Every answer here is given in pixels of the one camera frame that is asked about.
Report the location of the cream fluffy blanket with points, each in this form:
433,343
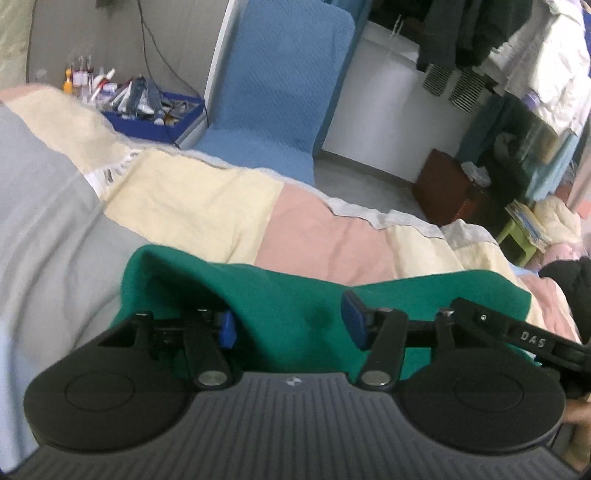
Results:
561,219

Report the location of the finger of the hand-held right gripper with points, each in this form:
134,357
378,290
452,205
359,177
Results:
517,332

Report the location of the stack of books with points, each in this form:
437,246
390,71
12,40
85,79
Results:
528,221

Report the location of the blue storage box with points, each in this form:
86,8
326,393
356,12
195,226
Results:
152,131

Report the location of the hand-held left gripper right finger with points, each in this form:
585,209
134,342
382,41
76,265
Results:
354,318

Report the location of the black garment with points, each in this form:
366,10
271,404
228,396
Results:
572,281

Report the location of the brown wooden box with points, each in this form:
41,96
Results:
438,184

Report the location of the white hanging jackets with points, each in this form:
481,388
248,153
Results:
554,69

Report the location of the green stool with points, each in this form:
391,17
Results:
519,240

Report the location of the white cabinet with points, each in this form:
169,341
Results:
378,92

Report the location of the striped hanging garment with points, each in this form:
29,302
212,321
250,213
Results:
464,87

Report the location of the pastel patchwork quilt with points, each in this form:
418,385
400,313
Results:
184,198

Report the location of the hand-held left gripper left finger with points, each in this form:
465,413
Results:
226,330

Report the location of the green hoodie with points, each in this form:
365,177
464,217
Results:
286,300

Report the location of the white plastic bag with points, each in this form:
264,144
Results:
475,173

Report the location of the blue box of toiletries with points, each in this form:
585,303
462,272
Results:
134,99

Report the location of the pale patterned curtain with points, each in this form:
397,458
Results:
14,37

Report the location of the blue textured upright mat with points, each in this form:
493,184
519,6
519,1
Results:
277,92

